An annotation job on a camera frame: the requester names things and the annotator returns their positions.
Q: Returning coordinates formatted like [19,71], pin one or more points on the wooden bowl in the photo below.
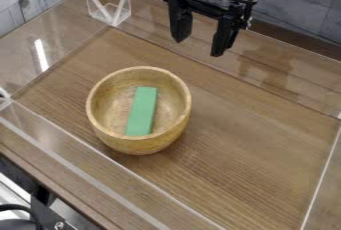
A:
[108,103]

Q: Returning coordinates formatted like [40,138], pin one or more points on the green rectangular block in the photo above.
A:
[142,112]

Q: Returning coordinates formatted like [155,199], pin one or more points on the clear acrylic corner bracket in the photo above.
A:
[110,13]

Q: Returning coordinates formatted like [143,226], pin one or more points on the black metal frame bracket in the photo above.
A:
[58,216]

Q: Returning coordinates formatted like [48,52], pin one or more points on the clear acrylic tray wall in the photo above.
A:
[256,165]

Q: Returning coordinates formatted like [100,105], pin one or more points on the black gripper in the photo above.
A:
[237,18]

